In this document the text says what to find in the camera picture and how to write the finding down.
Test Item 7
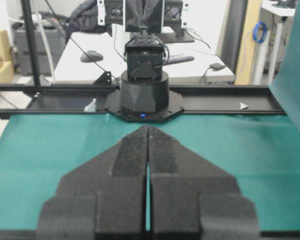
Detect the white office desk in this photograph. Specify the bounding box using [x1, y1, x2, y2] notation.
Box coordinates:
[54, 24, 235, 85]

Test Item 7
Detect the black computer mouse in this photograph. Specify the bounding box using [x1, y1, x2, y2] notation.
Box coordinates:
[80, 50, 104, 63]

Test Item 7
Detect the cardboard box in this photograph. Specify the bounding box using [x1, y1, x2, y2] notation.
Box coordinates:
[0, 30, 14, 84]

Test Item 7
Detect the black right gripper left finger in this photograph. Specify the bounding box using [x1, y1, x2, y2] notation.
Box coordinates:
[37, 126, 148, 240]

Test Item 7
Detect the blue coiled cable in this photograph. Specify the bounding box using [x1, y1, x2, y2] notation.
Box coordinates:
[252, 21, 268, 45]

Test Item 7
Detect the black vertical frame post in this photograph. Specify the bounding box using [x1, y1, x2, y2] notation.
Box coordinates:
[21, 0, 41, 87]

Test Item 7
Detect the black monitor stand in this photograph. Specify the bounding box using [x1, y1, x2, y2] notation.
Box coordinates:
[155, 28, 195, 44]

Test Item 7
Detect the green table cloth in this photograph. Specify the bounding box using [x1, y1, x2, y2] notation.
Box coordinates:
[0, 0, 300, 232]

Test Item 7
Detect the black aluminium frame rail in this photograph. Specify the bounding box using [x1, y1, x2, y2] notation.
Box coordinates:
[0, 84, 285, 122]

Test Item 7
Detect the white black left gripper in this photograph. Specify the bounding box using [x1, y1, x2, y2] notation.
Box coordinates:
[96, 0, 189, 32]

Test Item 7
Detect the grey filing cabinet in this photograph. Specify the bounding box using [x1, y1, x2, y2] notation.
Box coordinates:
[14, 29, 65, 76]

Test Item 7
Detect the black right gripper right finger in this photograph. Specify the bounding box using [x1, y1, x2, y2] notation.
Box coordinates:
[148, 127, 261, 240]

